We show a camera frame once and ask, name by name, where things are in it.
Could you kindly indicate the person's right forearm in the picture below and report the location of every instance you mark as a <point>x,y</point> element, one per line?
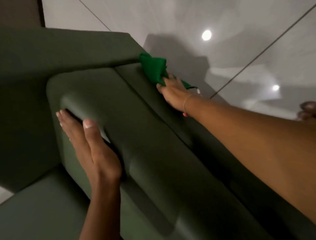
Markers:
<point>259,148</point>

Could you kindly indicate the person's left forearm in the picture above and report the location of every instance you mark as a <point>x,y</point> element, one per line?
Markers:
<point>103,212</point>

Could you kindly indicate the person's right hand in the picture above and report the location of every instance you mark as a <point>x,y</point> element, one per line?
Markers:
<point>174,95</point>

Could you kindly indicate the person's left hand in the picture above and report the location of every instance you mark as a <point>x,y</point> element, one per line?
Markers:
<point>98,158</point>

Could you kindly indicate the dark green sofa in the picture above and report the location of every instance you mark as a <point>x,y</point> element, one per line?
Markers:
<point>37,99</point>

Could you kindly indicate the green sofa armrest cushion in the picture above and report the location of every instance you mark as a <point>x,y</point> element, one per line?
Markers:
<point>148,138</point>

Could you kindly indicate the green cleaning cloth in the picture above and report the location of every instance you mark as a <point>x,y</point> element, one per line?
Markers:
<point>154,68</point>

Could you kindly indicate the person's bare foot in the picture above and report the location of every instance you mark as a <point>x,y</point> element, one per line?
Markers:
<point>307,110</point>

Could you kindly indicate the person's left thumb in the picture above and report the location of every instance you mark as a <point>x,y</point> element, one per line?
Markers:
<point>95,138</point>

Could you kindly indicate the person's right fingers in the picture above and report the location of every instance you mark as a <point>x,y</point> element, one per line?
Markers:
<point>166,85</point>

